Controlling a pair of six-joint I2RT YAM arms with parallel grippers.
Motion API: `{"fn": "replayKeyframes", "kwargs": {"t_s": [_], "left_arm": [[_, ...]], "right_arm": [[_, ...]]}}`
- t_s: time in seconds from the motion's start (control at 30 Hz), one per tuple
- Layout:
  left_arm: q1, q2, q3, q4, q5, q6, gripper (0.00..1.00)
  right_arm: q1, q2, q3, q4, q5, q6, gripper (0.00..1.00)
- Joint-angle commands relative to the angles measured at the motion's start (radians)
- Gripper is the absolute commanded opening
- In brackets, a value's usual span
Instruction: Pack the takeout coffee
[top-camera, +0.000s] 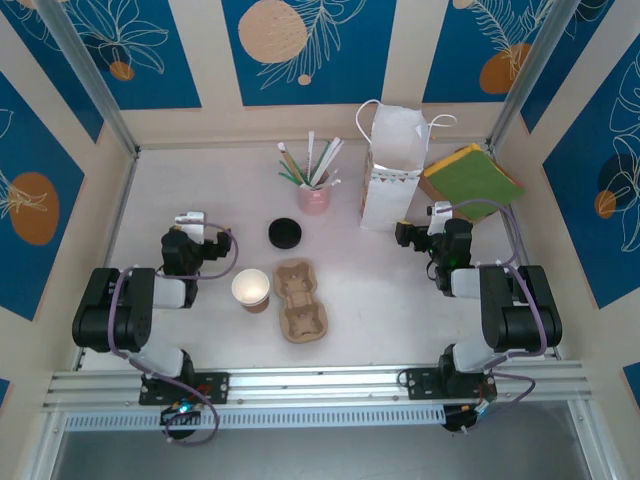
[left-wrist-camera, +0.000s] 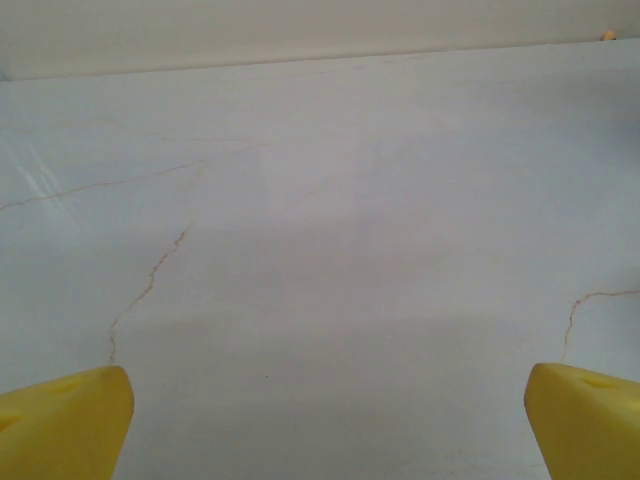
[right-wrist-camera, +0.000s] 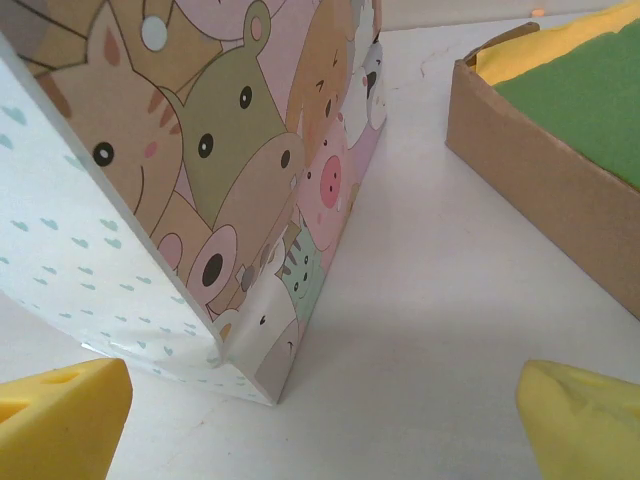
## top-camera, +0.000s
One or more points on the white paper takeout bag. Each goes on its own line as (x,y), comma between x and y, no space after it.
(387,200)

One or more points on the brown paper cup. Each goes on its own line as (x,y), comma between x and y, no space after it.
(250,287)

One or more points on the black plastic cup lid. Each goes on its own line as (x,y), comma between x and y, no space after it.
(285,234)

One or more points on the cardboard cup carrier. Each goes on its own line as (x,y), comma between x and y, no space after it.
(300,305)

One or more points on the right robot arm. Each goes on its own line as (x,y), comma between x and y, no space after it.
(520,310)

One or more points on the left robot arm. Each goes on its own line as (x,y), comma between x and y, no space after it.
(100,310)

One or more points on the brown cardboard napkin base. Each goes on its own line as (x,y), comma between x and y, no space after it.
(427,190)

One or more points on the green striped wrapped straw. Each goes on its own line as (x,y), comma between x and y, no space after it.
(290,177)
(322,160)

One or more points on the pink paper napkin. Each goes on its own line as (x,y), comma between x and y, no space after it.
(512,176)

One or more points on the pink straw holder cup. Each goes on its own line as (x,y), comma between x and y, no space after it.
(315,202)

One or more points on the kraft paper wrapped straw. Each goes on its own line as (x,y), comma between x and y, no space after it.
(290,162)

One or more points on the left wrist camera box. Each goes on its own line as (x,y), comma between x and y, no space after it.
(190,220)

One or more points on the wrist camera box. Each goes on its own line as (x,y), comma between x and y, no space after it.
(190,220)
(440,210)

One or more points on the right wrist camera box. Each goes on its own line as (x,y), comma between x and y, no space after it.
(440,210)

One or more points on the aluminium side rail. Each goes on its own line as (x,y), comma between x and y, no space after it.
(120,210)
(520,240)

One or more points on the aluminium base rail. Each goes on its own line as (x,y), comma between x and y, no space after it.
(310,385)

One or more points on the aluminium frame post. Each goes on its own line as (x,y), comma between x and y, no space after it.
(85,65)
(530,65)

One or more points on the aluminium frame leg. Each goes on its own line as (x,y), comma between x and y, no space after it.
(590,445)
(50,445)

